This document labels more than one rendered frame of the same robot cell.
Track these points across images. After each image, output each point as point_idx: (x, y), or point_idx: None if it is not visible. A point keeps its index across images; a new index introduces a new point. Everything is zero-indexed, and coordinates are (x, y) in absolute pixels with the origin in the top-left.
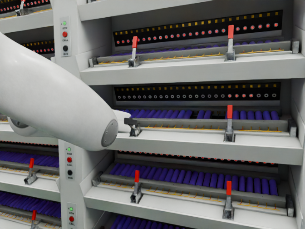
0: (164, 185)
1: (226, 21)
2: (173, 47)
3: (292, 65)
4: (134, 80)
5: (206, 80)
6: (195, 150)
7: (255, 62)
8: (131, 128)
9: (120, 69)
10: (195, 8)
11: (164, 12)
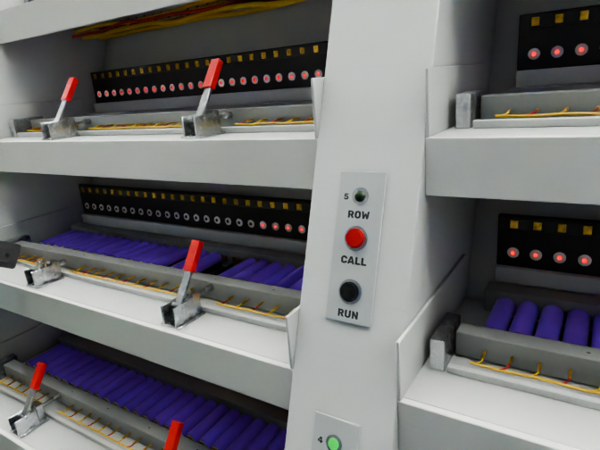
0: (91, 407)
1: (269, 57)
2: (175, 110)
3: (294, 155)
4: (50, 167)
5: (154, 178)
6: (116, 334)
7: (228, 144)
8: (13, 266)
9: (29, 141)
10: (237, 31)
11: (187, 37)
